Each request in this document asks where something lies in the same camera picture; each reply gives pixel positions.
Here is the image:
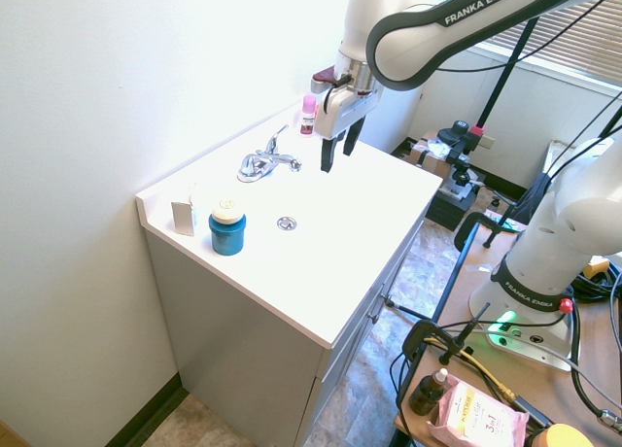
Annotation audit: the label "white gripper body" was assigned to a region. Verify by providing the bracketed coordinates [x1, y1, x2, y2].
[313, 83, 385, 142]

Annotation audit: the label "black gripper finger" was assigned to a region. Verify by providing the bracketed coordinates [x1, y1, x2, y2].
[342, 116, 367, 157]
[319, 129, 348, 174]

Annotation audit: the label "small pink-capped bottle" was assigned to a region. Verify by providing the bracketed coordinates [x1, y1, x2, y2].
[299, 94, 319, 139]

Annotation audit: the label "brown cardboard box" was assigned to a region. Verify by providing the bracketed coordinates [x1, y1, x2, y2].
[406, 128, 461, 181]

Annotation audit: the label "white sink vanity top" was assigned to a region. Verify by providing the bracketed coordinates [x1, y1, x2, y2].
[135, 96, 444, 350]

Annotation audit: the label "black tripod head clamp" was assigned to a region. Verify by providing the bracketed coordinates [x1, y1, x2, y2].
[436, 120, 485, 167]

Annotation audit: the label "black equipment case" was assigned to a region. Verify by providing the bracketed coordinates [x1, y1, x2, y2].
[424, 180, 478, 232]

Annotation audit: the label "blue jar with cream lid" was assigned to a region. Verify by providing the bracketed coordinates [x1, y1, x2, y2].
[208, 198, 248, 258]

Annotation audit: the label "small white carton box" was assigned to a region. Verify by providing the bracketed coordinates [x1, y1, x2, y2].
[170, 195, 199, 238]

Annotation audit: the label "black C-clamp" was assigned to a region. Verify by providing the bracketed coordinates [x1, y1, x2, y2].
[402, 302, 491, 366]
[455, 212, 511, 252]

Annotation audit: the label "grey vanity cabinet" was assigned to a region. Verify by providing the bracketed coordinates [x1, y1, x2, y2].
[143, 201, 433, 447]

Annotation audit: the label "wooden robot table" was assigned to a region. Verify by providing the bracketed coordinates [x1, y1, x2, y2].
[394, 222, 622, 447]

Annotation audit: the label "window blinds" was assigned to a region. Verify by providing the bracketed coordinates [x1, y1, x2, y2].
[478, 0, 622, 91]

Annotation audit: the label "brown dropper bottle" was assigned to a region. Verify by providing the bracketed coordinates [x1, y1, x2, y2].
[408, 367, 450, 417]

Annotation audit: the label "pink wet wipes pack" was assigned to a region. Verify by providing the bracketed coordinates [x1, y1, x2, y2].
[426, 373, 531, 447]

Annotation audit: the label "yellow round sponge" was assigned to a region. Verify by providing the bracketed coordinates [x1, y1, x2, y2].
[528, 422, 595, 447]

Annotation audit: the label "dark red wrist camera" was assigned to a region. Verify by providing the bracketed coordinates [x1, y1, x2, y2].
[310, 65, 351, 95]

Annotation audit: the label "chrome two-handle faucet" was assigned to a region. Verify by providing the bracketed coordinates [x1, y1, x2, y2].
[236, 123, 303, 183]

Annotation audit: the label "black camera stand pole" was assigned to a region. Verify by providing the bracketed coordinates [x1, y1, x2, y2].
[474, 17, 536, 140]

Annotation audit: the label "yellow cable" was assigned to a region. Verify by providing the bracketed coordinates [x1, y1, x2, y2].
[423, 338, 516, 403]

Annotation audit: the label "black cable bundle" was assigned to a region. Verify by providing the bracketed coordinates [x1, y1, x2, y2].
[568, 257, 622, 308]

